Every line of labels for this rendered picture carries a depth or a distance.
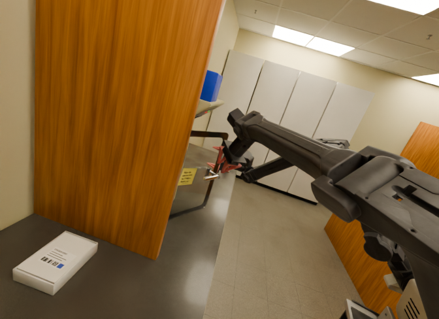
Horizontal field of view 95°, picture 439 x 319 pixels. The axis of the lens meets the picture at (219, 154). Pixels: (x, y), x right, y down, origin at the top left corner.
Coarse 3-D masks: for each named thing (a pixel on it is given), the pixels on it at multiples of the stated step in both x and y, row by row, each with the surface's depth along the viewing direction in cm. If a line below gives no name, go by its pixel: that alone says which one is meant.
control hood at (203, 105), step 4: (200, 100) 62; (216, 100) 81; (220, 100) 89; (200, 104) 62; (204, 104) 62; (208, 104) 61; (212, 104) 64; (216, 104) 71; (220, 104) 82; (200, 108) 62; (204, 108) 62; (208, 108) 65; (212, 108) 77; (196, 112) 63; (200, 112) 65
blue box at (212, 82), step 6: (210, 72) 61; (210, 78) 62; (216, 78) 62; (222, 78) 70; (204, 84) 62; (210, 84) 62; (216, 84) 64; (204, 90) 63; (210, 90) 63; (216, 90) 67; (204, 96) 63; (210, 96) 63; (216, 96) 70
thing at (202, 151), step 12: (192, 132) 73; (204, 132) 78; (216, 132) 83; (192, 144) 76; (204, 144) 81; (216, 144) 86; (192, 156) 78; (204, 156) 84; (216, 156) 90; (204, 168) 87; (216, 168) 94; (180, 192) 83; (192, 192) 88; (204, 192) 95; (180, 204) 86; (192, 204) 92; (204, 204) 100
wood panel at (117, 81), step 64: (64, 0) 52; (128, 0) 50; (192, 0) 48; (64, 64) 57; (128, 64) 54; (192, 64) 51; (64, 128) 63; (128, 128) 59; (64, 192) 70; (128, 192) 65
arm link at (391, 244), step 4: (380, 236) 67; (384, 240) 66; (388, 240) 66; (388, 244) 65; (392, 244) 66; (396, 244) 68; (392, 248) 65; (396, 248) 68; (400, 248) 66; (396, 252) 64; (400, 252) 65; (392, 256) 66; (396, 256) 65; (400, 256) 64; (392, 260) 66; (396, 260) 65; (400, 260) 64
